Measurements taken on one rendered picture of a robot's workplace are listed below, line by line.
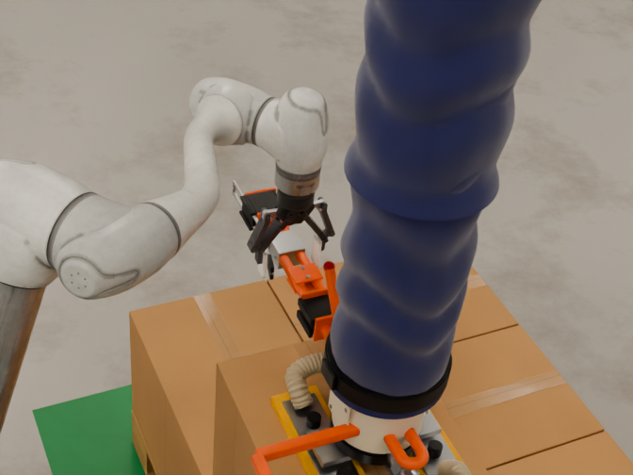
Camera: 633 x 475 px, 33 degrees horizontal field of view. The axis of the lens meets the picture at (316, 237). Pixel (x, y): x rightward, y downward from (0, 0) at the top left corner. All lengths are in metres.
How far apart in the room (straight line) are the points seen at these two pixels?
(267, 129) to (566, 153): 2.85
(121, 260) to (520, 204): 2.96
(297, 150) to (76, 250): 0.59
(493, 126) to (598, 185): 3.11
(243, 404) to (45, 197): 0.70
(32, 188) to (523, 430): 1.52
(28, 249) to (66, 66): 3.36
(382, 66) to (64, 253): 0.53
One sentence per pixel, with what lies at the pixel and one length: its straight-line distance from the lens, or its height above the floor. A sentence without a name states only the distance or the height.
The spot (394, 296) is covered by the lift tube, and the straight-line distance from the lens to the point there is 1.65.
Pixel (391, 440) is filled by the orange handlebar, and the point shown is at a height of 1.08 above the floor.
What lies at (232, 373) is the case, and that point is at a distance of 2.17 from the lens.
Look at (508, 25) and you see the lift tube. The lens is 1.40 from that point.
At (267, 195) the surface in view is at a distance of 2.37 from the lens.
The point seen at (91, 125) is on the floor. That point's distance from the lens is 4.55.
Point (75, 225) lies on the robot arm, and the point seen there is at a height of 1.54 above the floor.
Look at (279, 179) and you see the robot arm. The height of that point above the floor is 1.31.
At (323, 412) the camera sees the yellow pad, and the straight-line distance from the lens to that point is 2.08.
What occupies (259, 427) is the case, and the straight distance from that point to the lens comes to 2.08.
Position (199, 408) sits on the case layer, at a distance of 2.63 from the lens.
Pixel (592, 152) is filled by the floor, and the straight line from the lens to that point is 4.78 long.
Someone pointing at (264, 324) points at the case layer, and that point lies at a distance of 2.84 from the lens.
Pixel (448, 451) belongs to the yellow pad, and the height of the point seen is 0.97.
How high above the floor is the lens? 2.53
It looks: 39 degrees down
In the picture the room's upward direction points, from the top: 7 degrees clockwise
